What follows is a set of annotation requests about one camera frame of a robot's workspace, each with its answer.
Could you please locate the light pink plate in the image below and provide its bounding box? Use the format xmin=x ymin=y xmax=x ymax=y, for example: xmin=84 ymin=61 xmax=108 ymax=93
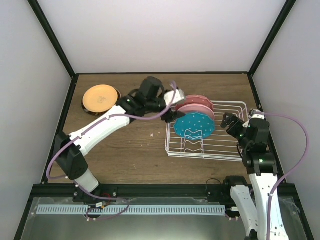
xmin=174 ymin=103 xmax=215 ymax=120

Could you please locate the teal plate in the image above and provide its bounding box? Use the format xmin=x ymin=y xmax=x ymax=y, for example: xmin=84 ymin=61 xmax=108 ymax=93
xmin=173 ymin=112 xmax=216 ymax=140

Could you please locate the dark striped rim plate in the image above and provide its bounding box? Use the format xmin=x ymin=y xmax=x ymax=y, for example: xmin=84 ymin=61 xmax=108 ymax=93
xmin=81 ymin=88 xmax=122 ymax=117

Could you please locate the yellow plate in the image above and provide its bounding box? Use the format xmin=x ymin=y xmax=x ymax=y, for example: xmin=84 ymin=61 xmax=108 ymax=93
xmin=82 ymin=84 xmax=118 ymax=114

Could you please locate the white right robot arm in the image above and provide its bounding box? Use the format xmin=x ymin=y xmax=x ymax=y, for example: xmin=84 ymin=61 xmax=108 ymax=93
xmin=220 ymin=111 xmax=289 ymax=240

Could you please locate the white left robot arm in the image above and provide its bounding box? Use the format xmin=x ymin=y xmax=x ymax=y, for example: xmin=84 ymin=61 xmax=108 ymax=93
xmin=46 ymin=76 xmax=186 ymax=202

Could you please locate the dark pink scalloped plate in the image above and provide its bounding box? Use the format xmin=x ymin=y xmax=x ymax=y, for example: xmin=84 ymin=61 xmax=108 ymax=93
xmin=184 ymin=95 xmax=214 ymax=110

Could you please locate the white wire dish rack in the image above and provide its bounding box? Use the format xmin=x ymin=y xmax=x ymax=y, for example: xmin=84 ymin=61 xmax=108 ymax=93
xmin=165 ymin=101 xmax=248 ymax=162

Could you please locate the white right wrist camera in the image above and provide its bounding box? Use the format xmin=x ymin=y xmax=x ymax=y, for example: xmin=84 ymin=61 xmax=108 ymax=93
xmin=242 ymin=109 xmax=265 ymax=128

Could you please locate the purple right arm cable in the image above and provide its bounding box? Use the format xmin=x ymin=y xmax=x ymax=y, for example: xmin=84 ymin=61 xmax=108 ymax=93
xmin=262 ymin=111 xmax=310 ymax=240

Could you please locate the slotted grey cable duct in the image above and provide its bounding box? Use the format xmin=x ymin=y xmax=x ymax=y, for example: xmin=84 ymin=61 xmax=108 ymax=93
xmin=35 ymin=204 xmax=226 ymax=216

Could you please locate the black front mounting rail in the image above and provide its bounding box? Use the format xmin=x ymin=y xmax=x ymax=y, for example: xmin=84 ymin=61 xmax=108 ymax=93
xmin=29 ymin=183 xmax=296 ymax=203

